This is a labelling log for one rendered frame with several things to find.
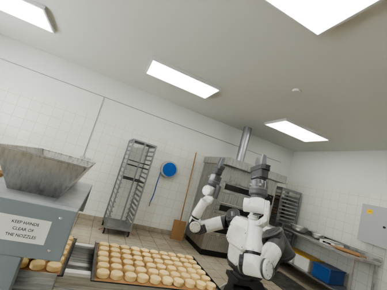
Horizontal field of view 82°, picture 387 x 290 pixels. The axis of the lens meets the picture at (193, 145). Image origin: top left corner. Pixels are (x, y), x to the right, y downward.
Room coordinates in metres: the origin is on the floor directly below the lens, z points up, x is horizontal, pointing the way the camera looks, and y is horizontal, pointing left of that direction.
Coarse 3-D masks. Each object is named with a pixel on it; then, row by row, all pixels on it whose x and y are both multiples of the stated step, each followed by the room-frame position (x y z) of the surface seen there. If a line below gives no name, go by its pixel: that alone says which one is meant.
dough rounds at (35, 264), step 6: (72, 240) 1.24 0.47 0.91; (66, 246) 1.13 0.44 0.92; (66, 252) 1.07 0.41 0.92; (24, 258) 0.93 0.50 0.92; (30, 258) 0.96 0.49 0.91; (24, 264) 0.90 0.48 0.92; (30, 264) 0.91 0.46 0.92; (36, 264) 0.91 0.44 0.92; (42, 264) 0.92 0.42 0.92; (48, 264) 0.94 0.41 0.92; (54, 264) 0.95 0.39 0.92; (60, 264) 0.96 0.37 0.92; (36, 270) 0.91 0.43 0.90; (42, 270) 0.92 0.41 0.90; (48, 270) 0.93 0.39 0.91; (54, 270) 0.93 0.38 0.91; (60, 270) 0.96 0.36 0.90
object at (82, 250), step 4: (76, 244) 1.24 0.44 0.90; (80, 244) 1.25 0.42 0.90; (84, 244) 1.27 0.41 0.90; (76, 248) 1.24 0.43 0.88; (80, 248) 1.25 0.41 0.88; (84, 248) 1.25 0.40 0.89; (88, 248) 1.26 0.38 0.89; (92, 248) 1.26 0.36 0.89; (72, 252) 1.24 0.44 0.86; (76, 252) 1.24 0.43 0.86; (80, 252) 1.25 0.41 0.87; (84, 252) 1.25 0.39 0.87; (88, 252) 1.26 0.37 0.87; (92, 252) 1.27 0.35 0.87; (72, 256) 1.24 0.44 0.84; (76, 256) 1.24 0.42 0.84; (80, 256) 1.25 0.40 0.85; (84, 256) 1.26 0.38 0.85; (88, 256) 1.26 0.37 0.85; (92, 256) 1.27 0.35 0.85
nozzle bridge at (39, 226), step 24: (0, 192) 0.74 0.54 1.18; (24, 192) 0.82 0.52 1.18; (72, 192) 1.04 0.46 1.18; (0, 216) 0.70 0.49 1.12; (24, 216) 0.72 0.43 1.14; (48, 216) 0.74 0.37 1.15; (72, 216) 0.76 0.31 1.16; (0, 240) 0.71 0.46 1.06; (24, 240) 0.73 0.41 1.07; (48, 240) 0.75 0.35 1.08; (0, 264) 0.72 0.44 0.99; (0, 288) 0.72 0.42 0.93
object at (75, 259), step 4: (72, 260) 1.20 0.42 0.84; (76, 260) 1.21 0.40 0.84; (80, 260) 1.22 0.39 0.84; (84, 260) 1.23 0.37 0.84; (88, 260) 1.25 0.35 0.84; (92, 260) 1.26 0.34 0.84; (88, 264) 1.20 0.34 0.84; (56, 288) 0.95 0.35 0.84; (60, 288) 0.96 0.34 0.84; (64, 288) 0.97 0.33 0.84; (68, 288) 0.97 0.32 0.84
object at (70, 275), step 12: (72, 276) 0.97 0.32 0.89; (84, 276) 0.99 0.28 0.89; (72, 288) 0.98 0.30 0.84; (84, 288) 0.99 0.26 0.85; (96, 288) 1.01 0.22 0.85; (108, 288) 1.02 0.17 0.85; (120, 288) 1.04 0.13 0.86; (132, 288) 1.05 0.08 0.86; (144, 288) 1.07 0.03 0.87; (156, 288) 1.09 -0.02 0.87
